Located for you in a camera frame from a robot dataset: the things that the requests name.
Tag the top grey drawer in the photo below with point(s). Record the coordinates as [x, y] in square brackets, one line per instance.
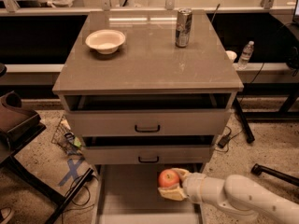
[142, 123]

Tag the wire basket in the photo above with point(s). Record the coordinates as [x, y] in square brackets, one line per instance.
[66, 140]

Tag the middle grey drawer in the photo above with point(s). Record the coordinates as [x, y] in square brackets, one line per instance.
[147, 154]

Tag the grey drawer cabinet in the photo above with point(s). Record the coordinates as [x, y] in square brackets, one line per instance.
[148, 73]

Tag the white paper cup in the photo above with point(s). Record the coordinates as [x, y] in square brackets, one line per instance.
[231, 55]

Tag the black table leg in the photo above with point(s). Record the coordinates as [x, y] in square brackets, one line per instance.
[238, 110]

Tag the blue tape cross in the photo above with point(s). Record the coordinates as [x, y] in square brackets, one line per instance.
[73, 166]

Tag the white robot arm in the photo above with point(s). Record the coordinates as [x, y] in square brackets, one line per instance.
[237, 196]

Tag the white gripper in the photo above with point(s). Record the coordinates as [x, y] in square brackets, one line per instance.
[192, 185]

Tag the black chair leg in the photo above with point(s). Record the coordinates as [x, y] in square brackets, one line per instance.
[258, 169]

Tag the white paper bowl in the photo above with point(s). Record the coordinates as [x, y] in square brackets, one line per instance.
[105, 41]

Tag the silver drink can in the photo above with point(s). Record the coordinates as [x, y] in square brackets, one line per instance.
[183, 27]

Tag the black power adapter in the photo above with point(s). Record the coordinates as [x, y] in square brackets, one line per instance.
[223, 141]

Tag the red apple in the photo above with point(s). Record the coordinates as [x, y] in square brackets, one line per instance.
[168, 178]

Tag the open bottom grey drawer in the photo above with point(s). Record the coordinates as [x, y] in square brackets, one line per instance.
[128, 194]

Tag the clear plastic water bottle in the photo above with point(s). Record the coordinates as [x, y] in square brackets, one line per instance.
[245, 55]

